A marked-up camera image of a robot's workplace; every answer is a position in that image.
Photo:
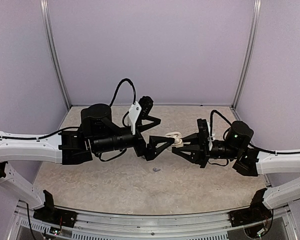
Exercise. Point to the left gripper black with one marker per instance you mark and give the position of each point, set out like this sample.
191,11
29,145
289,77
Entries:
149,151

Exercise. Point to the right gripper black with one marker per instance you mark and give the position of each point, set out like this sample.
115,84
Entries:
200,155

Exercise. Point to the cream earbud charging case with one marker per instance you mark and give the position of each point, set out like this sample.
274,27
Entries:
178,139

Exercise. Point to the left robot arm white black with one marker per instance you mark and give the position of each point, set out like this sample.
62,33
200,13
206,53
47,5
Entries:
96,134

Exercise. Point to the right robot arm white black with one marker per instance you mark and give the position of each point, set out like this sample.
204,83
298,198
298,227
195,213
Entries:
250,161

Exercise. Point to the purple earbud front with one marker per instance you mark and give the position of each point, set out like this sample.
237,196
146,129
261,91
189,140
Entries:
156,169

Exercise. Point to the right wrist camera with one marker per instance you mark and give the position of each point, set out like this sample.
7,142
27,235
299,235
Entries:
204,136

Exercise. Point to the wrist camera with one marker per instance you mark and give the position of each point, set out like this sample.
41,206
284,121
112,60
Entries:
204,136
138,111

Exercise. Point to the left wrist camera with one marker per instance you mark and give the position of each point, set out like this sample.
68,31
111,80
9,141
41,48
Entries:
138,111

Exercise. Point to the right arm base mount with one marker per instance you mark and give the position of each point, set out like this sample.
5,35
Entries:
255,212

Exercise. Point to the front aluminium rail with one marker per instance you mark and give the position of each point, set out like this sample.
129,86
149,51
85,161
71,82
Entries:
92,225

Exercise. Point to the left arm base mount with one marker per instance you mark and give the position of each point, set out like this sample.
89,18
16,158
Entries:
50,214

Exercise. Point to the right aluminium frame post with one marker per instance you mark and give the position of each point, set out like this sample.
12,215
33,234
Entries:
248,53

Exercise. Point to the aluminium frame post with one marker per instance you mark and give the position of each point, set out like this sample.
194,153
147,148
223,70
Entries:
44,5
248,53

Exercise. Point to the left aluminium frame post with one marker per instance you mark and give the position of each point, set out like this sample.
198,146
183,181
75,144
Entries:
44,5

